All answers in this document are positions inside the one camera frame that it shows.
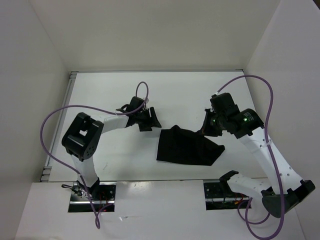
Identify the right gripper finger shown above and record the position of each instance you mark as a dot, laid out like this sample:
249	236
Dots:
215	132
206	128

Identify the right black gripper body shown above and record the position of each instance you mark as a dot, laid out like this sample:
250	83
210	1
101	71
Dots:
217	121

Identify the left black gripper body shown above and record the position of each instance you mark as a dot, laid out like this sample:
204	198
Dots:
143	117

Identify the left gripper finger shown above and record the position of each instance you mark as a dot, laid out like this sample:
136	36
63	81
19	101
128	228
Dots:
144	127
153	120

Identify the black skirt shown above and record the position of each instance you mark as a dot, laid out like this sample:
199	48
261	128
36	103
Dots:
185	147

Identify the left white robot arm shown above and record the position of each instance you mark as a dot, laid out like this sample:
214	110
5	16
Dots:
82	138

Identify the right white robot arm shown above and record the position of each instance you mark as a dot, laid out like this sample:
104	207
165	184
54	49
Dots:
285	188

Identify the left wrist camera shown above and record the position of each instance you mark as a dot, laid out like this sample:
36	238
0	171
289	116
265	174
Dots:
137	104

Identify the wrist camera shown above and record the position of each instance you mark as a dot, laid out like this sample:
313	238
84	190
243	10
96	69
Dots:
221	102
137	104

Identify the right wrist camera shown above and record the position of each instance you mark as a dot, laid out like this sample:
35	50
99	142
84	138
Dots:
221	102

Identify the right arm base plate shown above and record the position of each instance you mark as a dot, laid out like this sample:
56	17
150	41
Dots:
219	198

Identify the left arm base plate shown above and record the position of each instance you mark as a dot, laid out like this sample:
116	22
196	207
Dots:
103	200

